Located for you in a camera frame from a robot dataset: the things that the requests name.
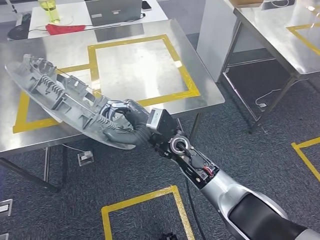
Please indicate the black rounded object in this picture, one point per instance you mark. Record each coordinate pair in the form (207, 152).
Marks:
(18, 31)

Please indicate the black right wrist camera bracket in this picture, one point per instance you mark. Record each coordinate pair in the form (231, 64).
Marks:
(164, 124)

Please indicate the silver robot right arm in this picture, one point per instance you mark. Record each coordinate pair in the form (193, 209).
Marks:
(225, 192)

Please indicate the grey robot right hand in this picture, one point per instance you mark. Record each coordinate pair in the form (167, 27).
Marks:
(136, 114)

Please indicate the black phone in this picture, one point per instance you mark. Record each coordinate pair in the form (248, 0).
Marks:
(146, 5)

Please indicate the yellow bench tape square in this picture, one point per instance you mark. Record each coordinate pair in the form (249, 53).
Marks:
(21, 112)
(124, 41)

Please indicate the grey laptop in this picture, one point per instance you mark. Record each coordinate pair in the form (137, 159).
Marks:
(112, 11)

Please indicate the silver plastic hubcap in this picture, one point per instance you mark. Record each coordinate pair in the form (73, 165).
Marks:
(75, 116)

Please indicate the yellow floor tape square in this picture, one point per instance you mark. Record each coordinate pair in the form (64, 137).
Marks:
(140, 198)
(307, 141)

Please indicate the steel workbench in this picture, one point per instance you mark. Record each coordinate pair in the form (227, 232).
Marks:
(269, 33)
(137, 66)

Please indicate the silver floor socket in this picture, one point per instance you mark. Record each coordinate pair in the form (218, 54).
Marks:
(5, 208)

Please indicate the red cloth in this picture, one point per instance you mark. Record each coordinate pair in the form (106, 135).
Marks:
(62, 29)

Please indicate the yellow green drink bottle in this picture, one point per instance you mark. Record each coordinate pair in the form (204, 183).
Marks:
(51, 11)

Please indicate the black robot foot mechanism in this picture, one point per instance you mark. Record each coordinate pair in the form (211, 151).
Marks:
(168, 236)

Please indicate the cardboard box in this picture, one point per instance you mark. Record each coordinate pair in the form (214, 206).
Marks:
(244, 3)

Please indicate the white desk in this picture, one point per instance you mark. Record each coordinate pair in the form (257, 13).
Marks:
(75, 13)

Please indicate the clear floor adapter box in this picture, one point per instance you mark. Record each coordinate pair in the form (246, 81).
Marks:
(85, 159)

